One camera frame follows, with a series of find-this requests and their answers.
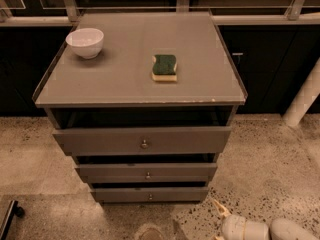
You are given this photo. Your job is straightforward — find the grey drawer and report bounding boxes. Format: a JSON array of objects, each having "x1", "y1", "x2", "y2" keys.
[
  {"x1": 53, "y1": 126, "x2": 231, "y2": 156},
  {"x1": 92, "y1": 187, "x2": 208, "y2": 203},
  {"x1": 76, "y1": 163, "x2": 217, "y2": 183}
]

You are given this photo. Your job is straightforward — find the round floor drain cover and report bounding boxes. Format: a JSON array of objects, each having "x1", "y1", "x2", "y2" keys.
[{"x1": 139, "y1": 228, "x2": 164, "y2": 240}]

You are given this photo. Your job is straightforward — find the green yellow sponge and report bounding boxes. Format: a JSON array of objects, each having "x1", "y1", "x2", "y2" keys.
[{"x1": 152, "y1": 54, "x2": 177, "y2": 82}]

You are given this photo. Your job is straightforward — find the grey bottom drawer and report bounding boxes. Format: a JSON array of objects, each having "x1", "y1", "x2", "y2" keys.
[{"x1": 92, "y1": 187, "x2": 208, "y2": 203}]

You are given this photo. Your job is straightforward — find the white ceramic bowl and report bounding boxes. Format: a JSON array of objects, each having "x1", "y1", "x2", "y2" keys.
[{"x1": 66, "y1": 28, "x2": 104, "y2": 59}]

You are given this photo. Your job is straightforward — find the white pillar leg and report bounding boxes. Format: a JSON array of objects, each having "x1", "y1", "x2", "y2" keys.
[{"x1": 283, "y1": 58, "x2": 320, "y2": 127}]

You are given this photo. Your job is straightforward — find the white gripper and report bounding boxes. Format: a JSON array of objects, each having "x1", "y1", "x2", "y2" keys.
[{"x1": 211, "y1": 199, "x2": 270, "y2": 240}]

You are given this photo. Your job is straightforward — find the grey drawer cabinet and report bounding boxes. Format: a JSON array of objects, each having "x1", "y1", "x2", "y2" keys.
[{"x1": 33, "y1": 12, "x2": 247, "y2": 193}]

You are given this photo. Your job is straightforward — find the grey middle drawer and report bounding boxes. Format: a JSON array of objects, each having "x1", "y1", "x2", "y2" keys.
[{"x1": 76, "y1": 163, "x2": 217, "y2": 183}]

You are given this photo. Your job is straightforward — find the metal railing frame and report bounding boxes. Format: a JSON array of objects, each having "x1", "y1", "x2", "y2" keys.
[{"x1": 0, "y1": 0, "x2": 320, "y2": 27}]

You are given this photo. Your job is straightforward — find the black wheeled cart base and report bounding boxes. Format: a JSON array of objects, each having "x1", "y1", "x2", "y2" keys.
[{"x1": 0, "y1": 200, "x2": 25, "y2": 240}]

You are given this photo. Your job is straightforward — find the grey top drawer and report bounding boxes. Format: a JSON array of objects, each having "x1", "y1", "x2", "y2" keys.
[{"x1": 53, "y1": 126, "x2": 231, "y2": 156}]

